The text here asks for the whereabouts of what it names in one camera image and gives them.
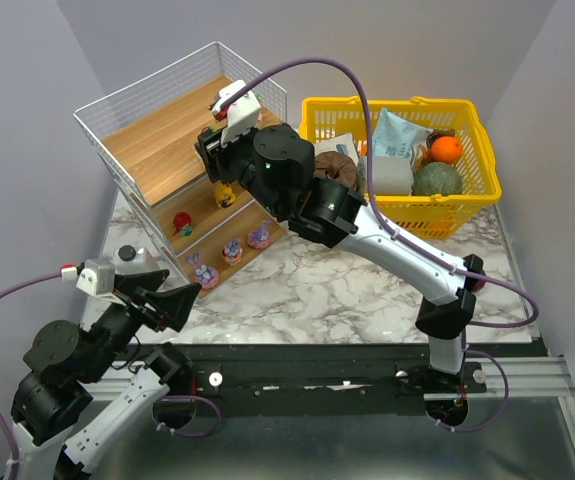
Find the red strawberry toy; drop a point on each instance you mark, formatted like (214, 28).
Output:
(182, 224)

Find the yellow duck toy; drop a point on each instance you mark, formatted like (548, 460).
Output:
(224, 195)

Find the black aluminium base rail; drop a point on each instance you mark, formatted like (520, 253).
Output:
(354, 379)

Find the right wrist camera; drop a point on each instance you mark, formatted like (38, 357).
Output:
(241, 116)

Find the white tissue packet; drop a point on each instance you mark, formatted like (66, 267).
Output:
(343, 144)

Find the yellow plastic shopping basket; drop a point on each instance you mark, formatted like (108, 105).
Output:
(428, 217)

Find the purple pink toy figure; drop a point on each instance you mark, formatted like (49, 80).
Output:
(260, 237)

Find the orange fruit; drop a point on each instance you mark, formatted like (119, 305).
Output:
(446, 149)

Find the small purple bunny toy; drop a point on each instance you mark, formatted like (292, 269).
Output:
(232, 252)

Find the light blue snack bag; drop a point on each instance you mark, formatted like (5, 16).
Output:
(396, 137)

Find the purple bunny toy pink base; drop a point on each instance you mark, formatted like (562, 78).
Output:
(206, 275)

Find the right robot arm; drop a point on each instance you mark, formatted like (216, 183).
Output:
(276, 167)

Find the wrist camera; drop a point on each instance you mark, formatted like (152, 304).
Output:
(241, 116)
(95, 278)

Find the green melon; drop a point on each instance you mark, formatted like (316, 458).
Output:
(437, 179)

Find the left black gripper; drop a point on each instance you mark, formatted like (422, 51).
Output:
(143, 308)

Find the brown chocolate donut cake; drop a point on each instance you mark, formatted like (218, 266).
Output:
(337, 166)

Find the white plastic bottle black cap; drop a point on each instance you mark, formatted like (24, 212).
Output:
(130, 260)

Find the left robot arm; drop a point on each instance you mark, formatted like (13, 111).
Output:
(64, 358)

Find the white wire wooden shelf rack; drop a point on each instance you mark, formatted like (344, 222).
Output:
(145, 135)

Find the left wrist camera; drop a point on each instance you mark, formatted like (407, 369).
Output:
(95, 278)

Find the purple red onion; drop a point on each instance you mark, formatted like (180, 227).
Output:
(478, 286)

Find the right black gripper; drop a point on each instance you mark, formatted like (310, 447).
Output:
(207, 151)

